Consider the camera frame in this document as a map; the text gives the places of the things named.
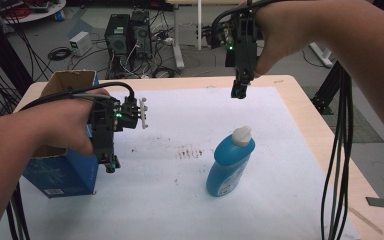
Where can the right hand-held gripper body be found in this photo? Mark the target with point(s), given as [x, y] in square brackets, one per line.
[245, 40]

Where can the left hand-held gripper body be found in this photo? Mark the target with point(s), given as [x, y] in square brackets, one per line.
[103, 116]

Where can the blue cardboard box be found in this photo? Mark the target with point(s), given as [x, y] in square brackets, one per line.
[60, 173]

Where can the blue bottle with white cap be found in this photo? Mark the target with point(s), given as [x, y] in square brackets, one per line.
[230, 163]

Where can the person's right hand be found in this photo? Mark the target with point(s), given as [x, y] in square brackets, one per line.
[280, 30]

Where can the person's left hand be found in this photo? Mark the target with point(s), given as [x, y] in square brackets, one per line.
[63, 123]

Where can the thin white pole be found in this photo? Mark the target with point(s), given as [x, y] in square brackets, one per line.
[199, 23]

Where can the white desk leg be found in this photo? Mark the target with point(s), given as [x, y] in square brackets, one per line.
[177, 36]

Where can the small white box device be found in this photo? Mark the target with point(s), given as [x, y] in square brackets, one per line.
[80, 43]

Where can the white power strip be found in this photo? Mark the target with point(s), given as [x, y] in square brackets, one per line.
[321, 55]

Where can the black computer tower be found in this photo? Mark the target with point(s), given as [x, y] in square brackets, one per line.
[117, 35]
[141, 33]

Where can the black metal stand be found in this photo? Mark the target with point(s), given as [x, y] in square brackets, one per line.
[0, 50]
[326, 90]

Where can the round white table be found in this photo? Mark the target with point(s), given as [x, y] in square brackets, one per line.
[36, 11]

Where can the grey tape strip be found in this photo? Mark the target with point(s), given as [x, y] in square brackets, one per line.
[381, 204]

